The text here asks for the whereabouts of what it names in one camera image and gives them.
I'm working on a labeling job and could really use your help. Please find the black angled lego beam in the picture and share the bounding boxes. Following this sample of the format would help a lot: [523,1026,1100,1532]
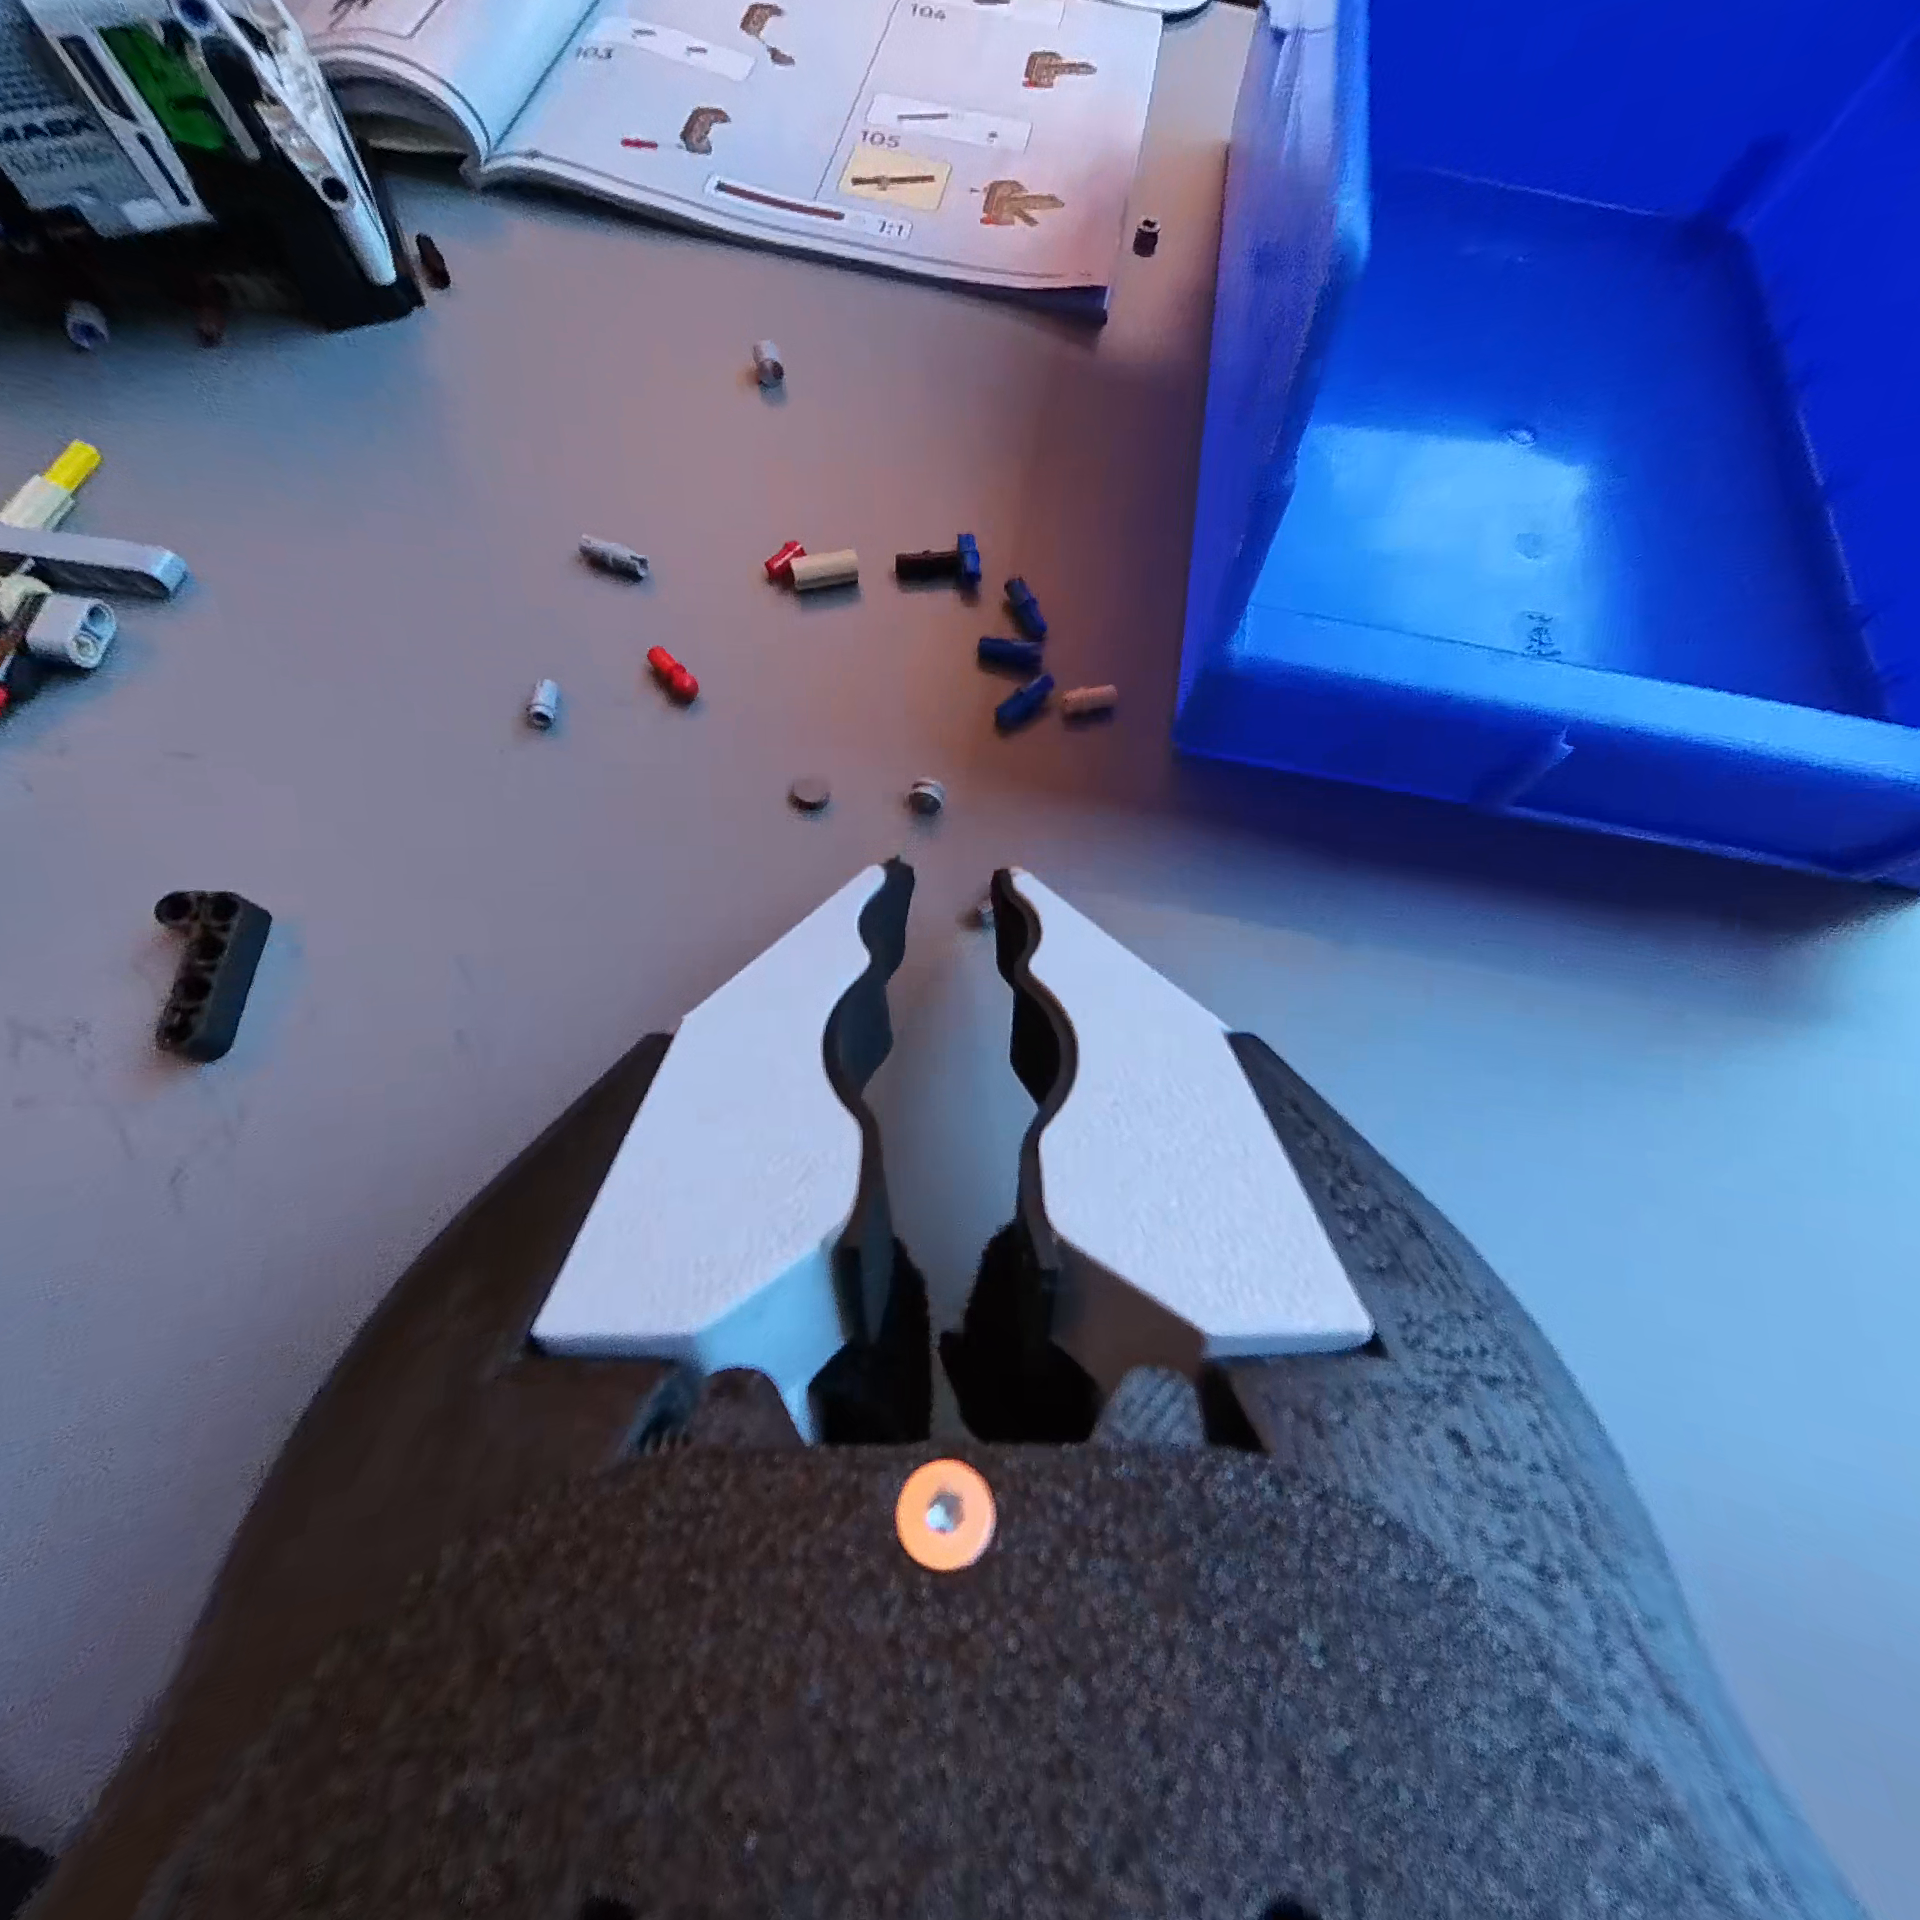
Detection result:
[154,889,275,1065]

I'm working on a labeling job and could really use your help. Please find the blue plastic bin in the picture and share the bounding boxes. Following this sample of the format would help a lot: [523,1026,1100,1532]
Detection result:
[1173,0,1920,889]

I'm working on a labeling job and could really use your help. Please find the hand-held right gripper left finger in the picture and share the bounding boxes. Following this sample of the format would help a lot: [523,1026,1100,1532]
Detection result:
[529,858,921,1446]

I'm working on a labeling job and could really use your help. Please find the open instruction booklet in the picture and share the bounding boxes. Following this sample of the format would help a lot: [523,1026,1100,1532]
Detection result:
[287,0,1169,324]

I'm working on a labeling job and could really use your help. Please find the white black lego truck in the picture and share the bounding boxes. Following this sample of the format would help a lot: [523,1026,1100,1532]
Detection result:
[0,0,452,351]

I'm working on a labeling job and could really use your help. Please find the scattered small lego pieces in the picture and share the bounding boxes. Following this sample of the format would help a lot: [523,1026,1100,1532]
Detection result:
[525,336,1123,935]

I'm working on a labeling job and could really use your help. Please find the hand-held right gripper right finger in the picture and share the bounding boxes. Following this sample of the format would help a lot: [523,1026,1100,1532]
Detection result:
[988,866,1377,1433]

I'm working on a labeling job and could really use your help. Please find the grey black lego gear assembly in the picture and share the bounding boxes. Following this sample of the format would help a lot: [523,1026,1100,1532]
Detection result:
[0,440,192,723]

